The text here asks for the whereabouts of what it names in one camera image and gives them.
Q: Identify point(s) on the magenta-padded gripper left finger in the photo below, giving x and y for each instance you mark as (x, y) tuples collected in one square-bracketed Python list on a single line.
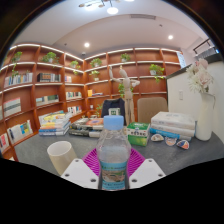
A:
[(80, 173)]

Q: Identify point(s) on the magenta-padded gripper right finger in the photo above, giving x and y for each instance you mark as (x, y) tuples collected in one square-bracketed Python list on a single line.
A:
[(146, 173)]

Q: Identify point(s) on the clear blue-capped water bottle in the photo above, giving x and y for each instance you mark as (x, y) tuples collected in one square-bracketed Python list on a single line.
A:
[(113, 150)]

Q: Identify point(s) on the cream paper cup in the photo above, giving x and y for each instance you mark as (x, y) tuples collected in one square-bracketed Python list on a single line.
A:
[(61, 155)]

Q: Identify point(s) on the small painted stone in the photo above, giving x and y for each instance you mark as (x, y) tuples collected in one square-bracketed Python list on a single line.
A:
[(182, 144), (157, 137), (170, 141)]

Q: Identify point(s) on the green tissue box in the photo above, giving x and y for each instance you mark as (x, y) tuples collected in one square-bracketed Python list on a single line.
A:
[(137, 134)]

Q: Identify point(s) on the colourful book stack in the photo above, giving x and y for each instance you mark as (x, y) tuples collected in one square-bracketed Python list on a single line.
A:
[(53, 125)]

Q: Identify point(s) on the tall white-green carton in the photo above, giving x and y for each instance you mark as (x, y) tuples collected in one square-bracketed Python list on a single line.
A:
[(114, 111)]

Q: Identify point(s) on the dark blue chair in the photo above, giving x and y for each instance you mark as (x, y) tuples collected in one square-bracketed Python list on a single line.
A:
[(111, 103)]

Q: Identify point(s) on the white pitcher vase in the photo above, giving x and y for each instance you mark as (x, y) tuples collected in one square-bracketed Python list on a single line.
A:
[(204, 120)]

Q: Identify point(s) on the wooden artist mannequin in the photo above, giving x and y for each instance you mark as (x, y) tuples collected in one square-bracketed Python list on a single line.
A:
[(128, 90)]

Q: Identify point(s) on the wooden shelf unit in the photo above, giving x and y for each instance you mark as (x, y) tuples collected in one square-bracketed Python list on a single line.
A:
[(50, 90)]

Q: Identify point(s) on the pink and white flower bouquet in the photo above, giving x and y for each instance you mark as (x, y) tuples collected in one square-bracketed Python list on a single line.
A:
[(201, 78)]

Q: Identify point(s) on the round recessed ceiling light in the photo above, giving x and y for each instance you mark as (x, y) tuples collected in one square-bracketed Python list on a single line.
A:
[(170, 37), (86, 44)]

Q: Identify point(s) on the branched ceiling lamp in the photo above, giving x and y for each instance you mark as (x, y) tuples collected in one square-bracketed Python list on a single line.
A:
[(112, 10)]

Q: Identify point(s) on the small white wall switch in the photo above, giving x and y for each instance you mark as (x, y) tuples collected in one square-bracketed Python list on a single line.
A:
[(181, 95)]

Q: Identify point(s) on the black track light rail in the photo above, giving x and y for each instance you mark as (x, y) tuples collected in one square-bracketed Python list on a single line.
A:
[(203, 45)]

